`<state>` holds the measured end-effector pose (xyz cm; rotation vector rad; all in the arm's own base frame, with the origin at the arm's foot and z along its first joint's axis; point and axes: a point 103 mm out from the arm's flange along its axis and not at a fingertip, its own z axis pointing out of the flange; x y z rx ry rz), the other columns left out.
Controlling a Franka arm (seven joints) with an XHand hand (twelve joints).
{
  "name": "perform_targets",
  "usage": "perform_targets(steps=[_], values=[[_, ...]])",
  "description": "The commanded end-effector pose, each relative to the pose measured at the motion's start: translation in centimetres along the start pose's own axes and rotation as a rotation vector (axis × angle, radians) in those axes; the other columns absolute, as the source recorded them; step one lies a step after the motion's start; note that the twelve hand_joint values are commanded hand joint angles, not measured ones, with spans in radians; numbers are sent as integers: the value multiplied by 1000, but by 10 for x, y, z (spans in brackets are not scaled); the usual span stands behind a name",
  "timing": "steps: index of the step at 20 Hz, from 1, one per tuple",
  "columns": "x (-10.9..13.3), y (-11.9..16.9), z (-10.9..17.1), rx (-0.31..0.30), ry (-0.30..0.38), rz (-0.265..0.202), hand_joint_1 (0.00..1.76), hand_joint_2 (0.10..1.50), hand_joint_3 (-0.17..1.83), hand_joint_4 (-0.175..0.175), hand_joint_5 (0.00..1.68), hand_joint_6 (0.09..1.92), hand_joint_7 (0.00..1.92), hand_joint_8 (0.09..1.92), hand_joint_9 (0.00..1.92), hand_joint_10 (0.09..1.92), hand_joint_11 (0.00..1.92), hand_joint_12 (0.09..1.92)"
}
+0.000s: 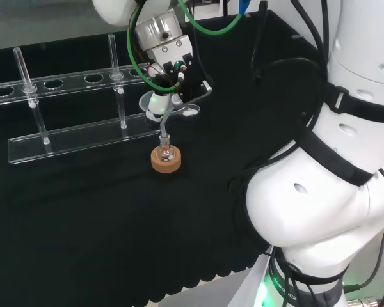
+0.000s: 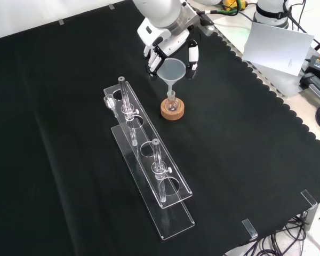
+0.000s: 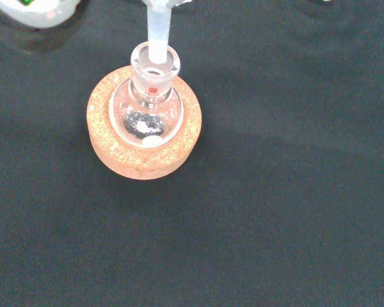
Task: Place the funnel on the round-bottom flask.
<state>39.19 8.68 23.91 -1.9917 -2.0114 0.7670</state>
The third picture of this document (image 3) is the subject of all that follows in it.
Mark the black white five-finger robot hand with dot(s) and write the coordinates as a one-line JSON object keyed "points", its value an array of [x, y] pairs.
{"points": [[35, 14]]}

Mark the black bench cloth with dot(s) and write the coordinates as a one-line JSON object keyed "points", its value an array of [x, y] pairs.
{"points": [[275, 192]]}

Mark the clear glass round-bottom flask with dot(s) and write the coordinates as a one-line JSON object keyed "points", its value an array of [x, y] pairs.
{"points": [[147, 108]]}

